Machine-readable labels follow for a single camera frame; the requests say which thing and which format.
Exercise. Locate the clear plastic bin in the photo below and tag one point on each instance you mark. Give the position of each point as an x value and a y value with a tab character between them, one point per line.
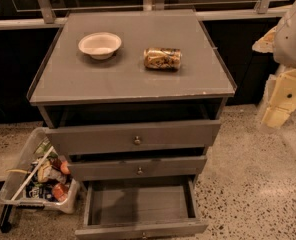
31	196

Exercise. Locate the red snack packet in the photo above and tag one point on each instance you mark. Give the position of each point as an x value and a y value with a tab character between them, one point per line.
60	192

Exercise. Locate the grey top drawer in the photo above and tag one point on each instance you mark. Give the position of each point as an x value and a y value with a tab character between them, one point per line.
79	140

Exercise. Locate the grey middle drawer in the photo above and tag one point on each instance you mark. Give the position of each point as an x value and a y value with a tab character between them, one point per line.
141	168

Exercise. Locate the black tool on floor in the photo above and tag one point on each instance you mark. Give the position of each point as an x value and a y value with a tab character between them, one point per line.
5	225

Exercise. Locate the crushed golden drink can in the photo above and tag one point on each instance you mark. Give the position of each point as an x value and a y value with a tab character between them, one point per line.
166	59

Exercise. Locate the grey drawer cabinet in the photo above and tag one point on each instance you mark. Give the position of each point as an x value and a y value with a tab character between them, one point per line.
73	89

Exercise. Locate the grey drawer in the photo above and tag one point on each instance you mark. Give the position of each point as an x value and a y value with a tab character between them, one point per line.
141	209
141	168
79	140

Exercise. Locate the grey bottom drawer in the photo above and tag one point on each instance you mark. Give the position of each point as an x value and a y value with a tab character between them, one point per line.
141	209

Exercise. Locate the white stick in bin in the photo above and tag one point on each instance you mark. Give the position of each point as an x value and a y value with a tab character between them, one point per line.
29	177

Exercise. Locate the white paper bowl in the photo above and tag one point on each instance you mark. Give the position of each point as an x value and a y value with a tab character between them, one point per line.
100	46

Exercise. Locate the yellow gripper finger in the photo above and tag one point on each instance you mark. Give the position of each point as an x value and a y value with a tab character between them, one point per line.
275	117
266	43

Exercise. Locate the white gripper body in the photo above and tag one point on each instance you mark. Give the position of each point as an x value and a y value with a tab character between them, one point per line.
293	42

